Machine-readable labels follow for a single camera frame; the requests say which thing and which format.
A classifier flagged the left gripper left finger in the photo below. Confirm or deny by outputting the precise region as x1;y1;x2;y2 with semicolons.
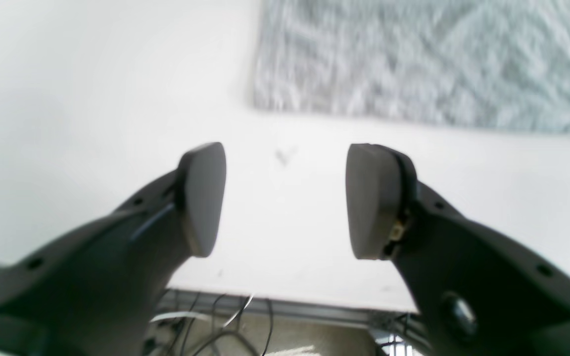
0;142;227;356

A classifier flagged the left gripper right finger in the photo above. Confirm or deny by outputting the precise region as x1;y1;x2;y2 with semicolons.
345;143;570;356

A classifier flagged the grey T-shirt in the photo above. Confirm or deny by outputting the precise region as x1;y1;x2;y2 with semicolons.
253;0;570;135

